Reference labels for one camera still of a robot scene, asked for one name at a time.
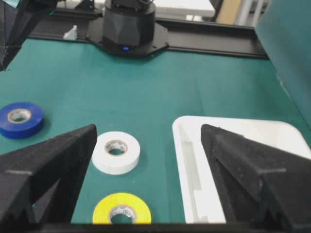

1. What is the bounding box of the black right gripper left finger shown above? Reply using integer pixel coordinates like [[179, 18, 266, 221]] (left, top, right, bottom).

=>
[[0, 124, 97, 233]]

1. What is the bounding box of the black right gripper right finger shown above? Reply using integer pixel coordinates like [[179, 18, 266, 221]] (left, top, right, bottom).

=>
[[201, 124, 311, 233]]

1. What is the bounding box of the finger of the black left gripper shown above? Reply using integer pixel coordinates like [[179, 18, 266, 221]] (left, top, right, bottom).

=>
[[0, 0, 58, 71]]

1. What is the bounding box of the white tape roll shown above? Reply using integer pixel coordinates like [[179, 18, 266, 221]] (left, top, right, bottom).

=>
[[92, 132, 140, 175]]

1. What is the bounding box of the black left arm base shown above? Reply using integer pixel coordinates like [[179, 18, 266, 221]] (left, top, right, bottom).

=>
[[86, 0, 169, 56]]

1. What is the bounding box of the white plastic tray case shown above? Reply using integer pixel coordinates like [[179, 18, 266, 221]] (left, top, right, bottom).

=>
[[172, 116, 311, 224]]

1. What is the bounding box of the blue tape roll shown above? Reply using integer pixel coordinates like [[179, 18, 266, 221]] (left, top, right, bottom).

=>
[[0, 102, 44, 139]]

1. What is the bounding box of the yellow tape roll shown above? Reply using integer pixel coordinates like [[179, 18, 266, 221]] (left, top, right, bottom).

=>
[[92, 192, 152, 224]]

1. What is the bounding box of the white plastic clip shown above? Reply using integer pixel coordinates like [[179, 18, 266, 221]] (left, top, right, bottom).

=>
[[63, 25, 78, 41]]

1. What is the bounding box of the green table cloth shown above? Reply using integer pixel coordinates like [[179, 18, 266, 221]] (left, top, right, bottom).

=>
[[0, 39, 311, 223]]

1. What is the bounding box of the black aluminium mounting rail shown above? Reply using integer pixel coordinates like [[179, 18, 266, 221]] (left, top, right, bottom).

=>
[[29, 8, 268, 59]]

